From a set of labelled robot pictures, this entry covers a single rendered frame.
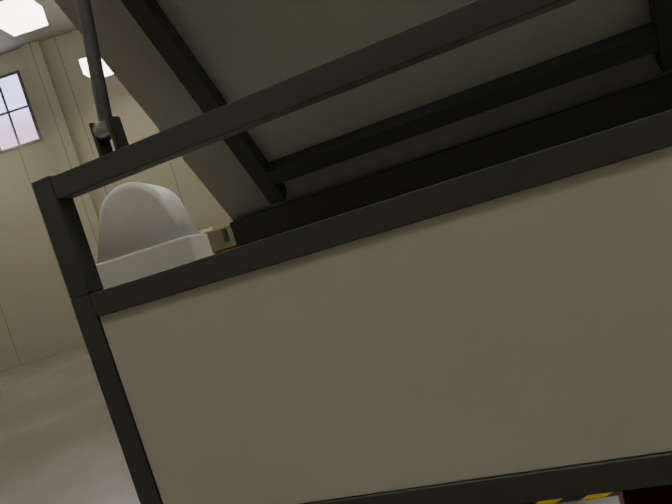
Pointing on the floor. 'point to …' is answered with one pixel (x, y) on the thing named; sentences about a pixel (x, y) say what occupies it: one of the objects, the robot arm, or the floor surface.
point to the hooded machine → (145, 234)
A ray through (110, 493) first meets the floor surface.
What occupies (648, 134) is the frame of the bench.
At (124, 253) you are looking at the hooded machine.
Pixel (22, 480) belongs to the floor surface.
